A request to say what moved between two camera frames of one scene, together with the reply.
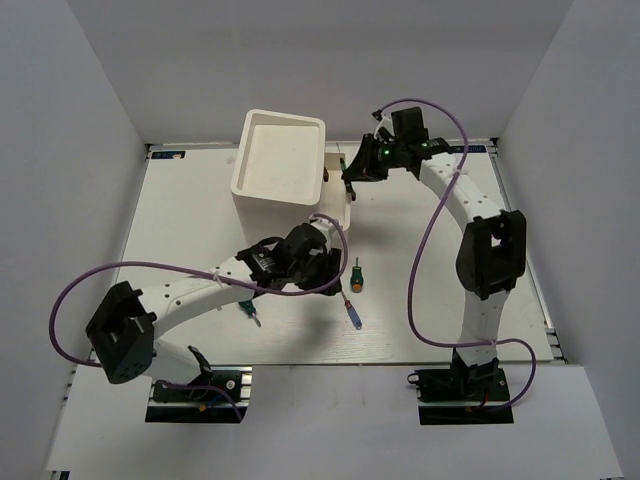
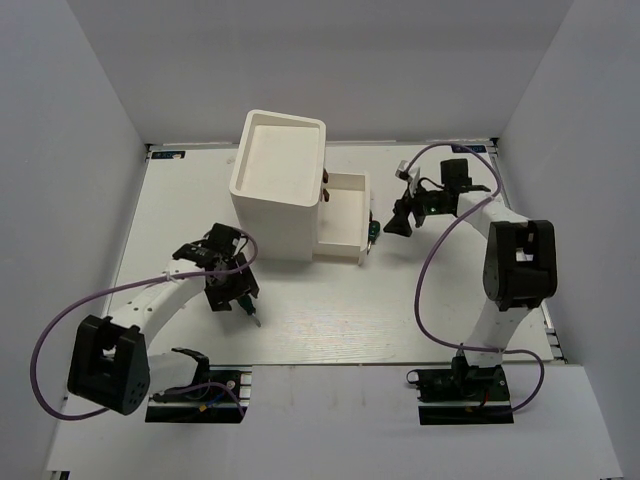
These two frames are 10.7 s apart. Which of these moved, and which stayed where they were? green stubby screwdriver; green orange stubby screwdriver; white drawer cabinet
Moved: green orange stubby screwdriver
Stayed: green stubby screwdriver; white drawer cabinet
